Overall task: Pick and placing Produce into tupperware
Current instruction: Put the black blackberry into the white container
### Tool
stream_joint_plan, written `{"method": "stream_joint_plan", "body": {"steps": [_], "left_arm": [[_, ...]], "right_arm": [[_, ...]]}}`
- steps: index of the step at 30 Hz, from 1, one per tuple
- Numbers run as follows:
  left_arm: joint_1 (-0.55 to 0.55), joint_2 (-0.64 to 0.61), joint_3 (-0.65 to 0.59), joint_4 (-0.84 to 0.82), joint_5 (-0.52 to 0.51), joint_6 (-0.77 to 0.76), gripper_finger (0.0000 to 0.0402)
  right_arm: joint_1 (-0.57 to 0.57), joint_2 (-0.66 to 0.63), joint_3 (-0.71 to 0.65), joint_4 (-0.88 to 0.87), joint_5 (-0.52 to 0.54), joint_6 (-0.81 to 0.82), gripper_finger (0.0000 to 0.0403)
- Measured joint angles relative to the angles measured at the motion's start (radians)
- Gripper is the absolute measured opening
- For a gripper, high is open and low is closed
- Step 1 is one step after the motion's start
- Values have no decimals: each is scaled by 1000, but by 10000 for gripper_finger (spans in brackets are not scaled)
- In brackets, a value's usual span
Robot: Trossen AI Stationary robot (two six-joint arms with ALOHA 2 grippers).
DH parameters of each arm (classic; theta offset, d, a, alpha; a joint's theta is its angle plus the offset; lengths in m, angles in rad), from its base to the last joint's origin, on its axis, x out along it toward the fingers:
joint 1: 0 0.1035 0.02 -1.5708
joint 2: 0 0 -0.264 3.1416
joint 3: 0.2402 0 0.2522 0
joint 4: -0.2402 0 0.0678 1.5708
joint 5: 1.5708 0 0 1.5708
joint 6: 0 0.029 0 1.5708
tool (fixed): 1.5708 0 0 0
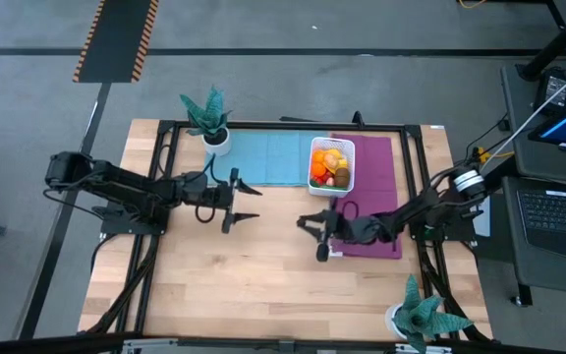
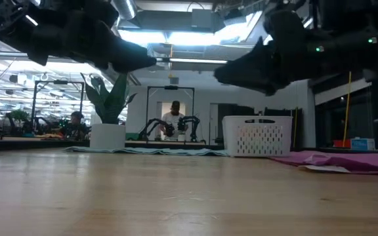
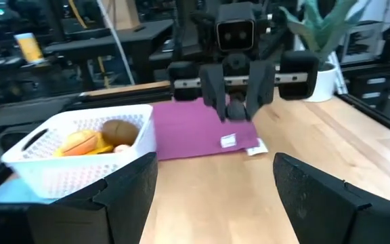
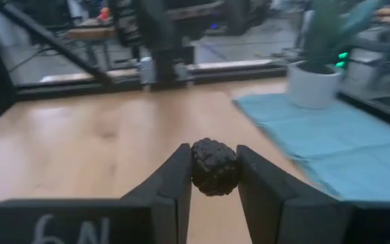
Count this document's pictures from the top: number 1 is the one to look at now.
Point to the black power adapter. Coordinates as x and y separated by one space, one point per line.
553 88

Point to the white perforated plastic basket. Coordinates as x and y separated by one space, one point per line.
332 164

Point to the black laptop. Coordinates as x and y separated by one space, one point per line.
558 216

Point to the yellow toy corn green husk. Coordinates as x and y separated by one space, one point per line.
334 153

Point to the yellow-orange round toy fruit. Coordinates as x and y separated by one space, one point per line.
318 156

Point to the pink toy peach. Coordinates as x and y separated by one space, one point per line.
330 181

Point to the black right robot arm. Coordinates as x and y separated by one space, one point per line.
440 201

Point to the purple cloth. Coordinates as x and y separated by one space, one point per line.
376 196

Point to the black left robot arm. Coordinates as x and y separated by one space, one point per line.
116 187

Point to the black aluminium table frame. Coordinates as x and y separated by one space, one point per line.
263 126

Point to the tan toy potato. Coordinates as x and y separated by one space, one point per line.
331 160

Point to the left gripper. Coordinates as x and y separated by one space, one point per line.
224 196

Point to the brown toy kiwi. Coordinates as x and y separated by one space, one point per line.
342 177

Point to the white paper tag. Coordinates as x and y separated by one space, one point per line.
334 253

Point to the plant in white pot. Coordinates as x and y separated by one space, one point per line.
420 317
209 120

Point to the black hazard-striped floor mat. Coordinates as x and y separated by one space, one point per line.
116 39

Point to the white paper sheet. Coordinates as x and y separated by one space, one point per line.
483 223

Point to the light blue cloth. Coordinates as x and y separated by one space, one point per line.
263 157

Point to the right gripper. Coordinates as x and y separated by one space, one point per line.
349 228

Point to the red toy strawberry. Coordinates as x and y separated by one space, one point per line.
325 177

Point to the black stand leg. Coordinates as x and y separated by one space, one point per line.
558 41

